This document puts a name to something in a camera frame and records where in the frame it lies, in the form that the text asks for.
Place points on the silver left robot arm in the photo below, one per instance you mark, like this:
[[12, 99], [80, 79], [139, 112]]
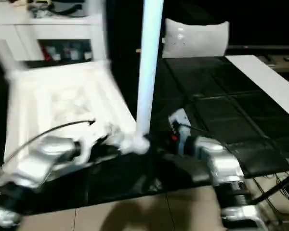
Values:
[[43, 156]]

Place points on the white plastic table top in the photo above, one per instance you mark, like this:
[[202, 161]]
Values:
[[50, 96]]

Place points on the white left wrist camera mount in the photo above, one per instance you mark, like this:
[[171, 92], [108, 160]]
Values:
[[94, 142]]

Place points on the black box with gold label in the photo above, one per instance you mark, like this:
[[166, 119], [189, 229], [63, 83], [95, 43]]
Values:
[[125, 26]]

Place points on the white flat board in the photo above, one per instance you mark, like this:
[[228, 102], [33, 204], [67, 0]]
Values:
[[262, 79]]

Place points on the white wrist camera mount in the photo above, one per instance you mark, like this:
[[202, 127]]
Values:
[[180, 120], [94, 142]]

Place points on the grey cushion with metal fittings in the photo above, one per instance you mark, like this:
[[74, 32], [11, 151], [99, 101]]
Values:
[[200, 38]]

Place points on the black table mat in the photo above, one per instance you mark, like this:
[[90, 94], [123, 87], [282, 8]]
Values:
[[231, 108]]

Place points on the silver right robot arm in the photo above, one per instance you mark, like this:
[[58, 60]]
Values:
[[221, 161]]

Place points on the black metal table leg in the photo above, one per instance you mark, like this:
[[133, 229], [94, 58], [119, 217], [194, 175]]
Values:
[[274, 188]]

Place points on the black bar with red light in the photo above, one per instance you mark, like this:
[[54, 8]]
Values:
[[262, 47]]

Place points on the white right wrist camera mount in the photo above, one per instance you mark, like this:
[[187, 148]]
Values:
[[180, 120]]

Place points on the white glass-door cabinet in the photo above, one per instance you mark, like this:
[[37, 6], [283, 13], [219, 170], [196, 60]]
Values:
[[26, 31]]

